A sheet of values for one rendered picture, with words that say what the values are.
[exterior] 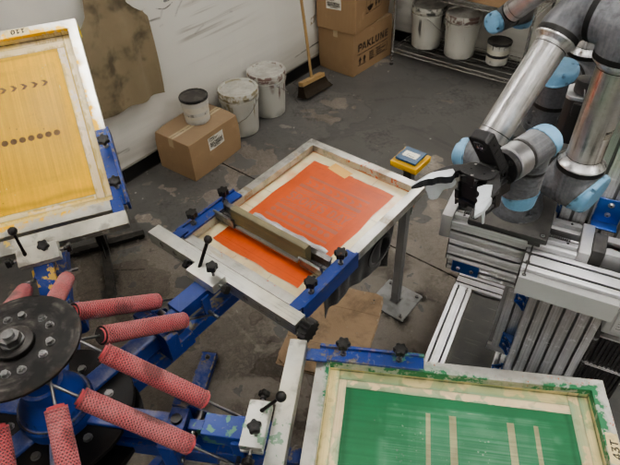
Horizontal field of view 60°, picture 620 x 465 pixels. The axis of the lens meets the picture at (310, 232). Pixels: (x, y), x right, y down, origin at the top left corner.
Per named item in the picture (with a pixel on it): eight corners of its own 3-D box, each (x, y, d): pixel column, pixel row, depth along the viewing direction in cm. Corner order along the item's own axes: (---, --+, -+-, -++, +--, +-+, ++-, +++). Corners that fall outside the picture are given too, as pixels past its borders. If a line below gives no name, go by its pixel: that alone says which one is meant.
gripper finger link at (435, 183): (411, 208, 108) (458, 201, 108) (411, 182, 104) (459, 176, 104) (409, 198, 110) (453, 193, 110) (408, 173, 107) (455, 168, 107)
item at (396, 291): (388, 279, 309) (402, 137, 244) (423, 297, 299) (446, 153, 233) (367, 303, 297) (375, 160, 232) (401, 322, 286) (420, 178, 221)
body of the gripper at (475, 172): (482, 219, 105) (519, 193, 110) (484, 181, 100) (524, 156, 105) (450, 204, 110) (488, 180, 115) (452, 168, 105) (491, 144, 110)
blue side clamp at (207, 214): (234, 201, 218) (232, 188, 213) (244, 206, 215) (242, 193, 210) (178, 243, 201) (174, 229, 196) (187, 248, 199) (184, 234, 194)
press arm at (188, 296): (209, 280, 180) (208, 270, 176) (222, 289, 177) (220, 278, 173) (170, 313, 170) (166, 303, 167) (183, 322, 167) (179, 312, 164)
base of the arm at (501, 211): (545, 198, 163) (554, 172, 156) (536, 229, 153) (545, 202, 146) (494, 185, 168) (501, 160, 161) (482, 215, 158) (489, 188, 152)
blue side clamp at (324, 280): (346, 260, 191) (347, 246, 186) (358, 267, 189) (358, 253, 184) (292, 314, 174) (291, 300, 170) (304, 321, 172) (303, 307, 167)
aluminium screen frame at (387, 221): (311, 145, 243) (311, 137, 240) (425, 193, 215) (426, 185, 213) (179, 243, 199) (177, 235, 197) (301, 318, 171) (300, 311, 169)
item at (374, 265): (375, 250, 239) (378, 193, 217) (391, 258, 235) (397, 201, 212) (310, 315, 213) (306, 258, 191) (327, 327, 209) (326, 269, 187)
